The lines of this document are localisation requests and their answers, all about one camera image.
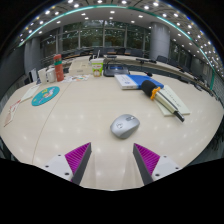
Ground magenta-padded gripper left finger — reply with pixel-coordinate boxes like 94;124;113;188
43;142;92;186

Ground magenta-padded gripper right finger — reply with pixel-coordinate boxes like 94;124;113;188
132;143;183;186

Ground silver grey computer mouse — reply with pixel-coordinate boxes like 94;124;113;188
110;113;141;140

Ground round teal mouse pad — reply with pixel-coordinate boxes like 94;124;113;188
31;85;61;107

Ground cream paper notepad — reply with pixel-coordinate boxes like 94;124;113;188
153;84;191;118

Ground black foam handheld microphone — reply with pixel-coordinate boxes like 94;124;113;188
140;79;186;123

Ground colourful printed leaflet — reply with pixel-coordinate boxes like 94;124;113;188
63;74;91;83

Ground blue and white book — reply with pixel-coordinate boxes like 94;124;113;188
114;73;165;91

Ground white lidded ceramic mug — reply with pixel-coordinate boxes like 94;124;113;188
45;66;56;84

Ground red thermos bottle green band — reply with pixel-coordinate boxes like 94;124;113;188
53;53;65;83

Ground green printed paper cup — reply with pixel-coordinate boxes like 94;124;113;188
90;58;105;78

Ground long curved conference table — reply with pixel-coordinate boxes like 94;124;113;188
64;54;204;86

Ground black conference microphone unit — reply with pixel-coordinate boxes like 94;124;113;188
102;63;130;78

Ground dark office chairs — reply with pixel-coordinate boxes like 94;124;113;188
63;46;209;92

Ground ceiling lights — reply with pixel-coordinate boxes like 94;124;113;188
18;0;224;73

